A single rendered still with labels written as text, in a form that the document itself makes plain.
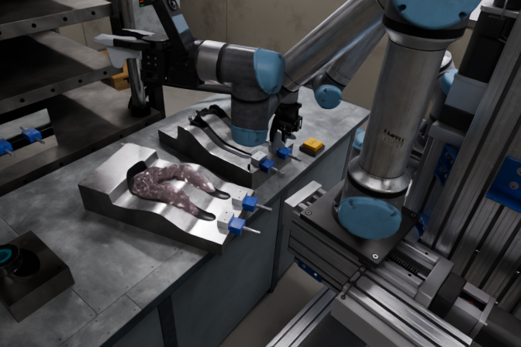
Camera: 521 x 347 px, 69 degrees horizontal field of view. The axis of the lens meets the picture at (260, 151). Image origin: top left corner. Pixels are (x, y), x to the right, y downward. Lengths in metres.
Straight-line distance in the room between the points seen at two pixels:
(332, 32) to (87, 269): 0.91
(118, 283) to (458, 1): 1.01
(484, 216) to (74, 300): 1.03
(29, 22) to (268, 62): 1.09
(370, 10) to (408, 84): 0.17
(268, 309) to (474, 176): 1.33
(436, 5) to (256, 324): 1.68
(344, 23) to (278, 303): 1.57
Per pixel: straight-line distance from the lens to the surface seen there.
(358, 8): 0.74
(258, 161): 1.34
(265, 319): 2.00
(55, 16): 1.64
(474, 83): 0.99
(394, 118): 0.65
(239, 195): 1.24
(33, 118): 1.69
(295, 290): 2.10
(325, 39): 0.76
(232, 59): 0.68
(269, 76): 0.66
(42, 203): 1.48
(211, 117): 1.55
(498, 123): 0.92
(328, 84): 1.14
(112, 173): 1.34
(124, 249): 1.24
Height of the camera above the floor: 1.71
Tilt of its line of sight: 35 degrees down
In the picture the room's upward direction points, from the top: 4 degrees clockwise
